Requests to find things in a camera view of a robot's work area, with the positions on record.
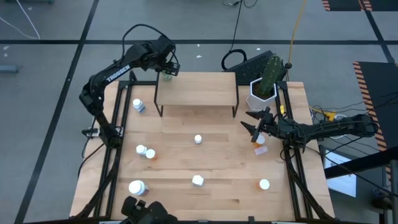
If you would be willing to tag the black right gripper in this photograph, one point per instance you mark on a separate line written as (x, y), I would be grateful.
(272, 127)

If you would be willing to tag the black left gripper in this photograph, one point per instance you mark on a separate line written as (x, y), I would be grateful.
(164, 51)

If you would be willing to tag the small white medicine bottle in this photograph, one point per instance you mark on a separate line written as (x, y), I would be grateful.
(141, 149)
(167, 77)

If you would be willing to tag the white rounded object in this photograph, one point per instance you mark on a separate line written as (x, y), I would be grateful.
(261, 151)

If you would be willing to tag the white bottle with blue label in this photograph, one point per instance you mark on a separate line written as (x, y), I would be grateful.
(138, 105)

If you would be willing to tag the white bottle with labelled cap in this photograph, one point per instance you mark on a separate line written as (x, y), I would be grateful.
(198, 138)

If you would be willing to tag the orange pill bottle white cap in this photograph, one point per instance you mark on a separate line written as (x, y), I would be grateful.
(151, 154)
(260, 140)
(264, 184)

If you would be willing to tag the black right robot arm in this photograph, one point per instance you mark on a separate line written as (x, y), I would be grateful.
(335, 127)

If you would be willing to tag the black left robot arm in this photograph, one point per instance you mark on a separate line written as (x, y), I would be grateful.
(118, 70)

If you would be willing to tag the wooden shelf with black legs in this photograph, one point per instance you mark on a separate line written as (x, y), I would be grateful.
(196, 88)

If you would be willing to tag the large white medicine bottle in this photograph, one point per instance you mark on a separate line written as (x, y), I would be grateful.
(137, 187)

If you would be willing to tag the white hexagonal plant pot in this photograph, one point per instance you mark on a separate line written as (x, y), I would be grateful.
(256, 102)

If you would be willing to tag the green cactus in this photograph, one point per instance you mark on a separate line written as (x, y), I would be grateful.
(271, 74)

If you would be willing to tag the black keyboard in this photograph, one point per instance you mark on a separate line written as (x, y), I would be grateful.
(248, 70)

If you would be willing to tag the yellow power plug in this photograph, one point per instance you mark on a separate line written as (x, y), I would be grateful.
(330, 116)

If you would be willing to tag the black bar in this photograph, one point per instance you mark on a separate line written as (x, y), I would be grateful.
(357, 163)

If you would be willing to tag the black mat with hazard stripes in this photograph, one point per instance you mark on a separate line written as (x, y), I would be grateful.
(342, 4)
(385, 81)

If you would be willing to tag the black aluminium table frame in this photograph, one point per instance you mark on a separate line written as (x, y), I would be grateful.
(141, 83)

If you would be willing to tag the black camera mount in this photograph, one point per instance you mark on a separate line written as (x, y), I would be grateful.
(146, 211)

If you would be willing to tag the gray floor bracket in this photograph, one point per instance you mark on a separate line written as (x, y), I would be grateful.
(7, 68)

